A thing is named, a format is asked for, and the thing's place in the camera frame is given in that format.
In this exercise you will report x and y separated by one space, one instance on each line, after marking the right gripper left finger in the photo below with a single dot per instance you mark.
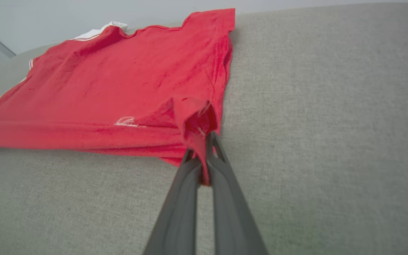
179 212

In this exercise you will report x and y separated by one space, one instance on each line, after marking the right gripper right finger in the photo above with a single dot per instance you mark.
230 212

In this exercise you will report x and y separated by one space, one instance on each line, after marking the red garment with white trim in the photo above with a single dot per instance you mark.
119 81

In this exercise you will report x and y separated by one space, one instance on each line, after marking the grey fabric sofa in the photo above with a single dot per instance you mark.
331 124

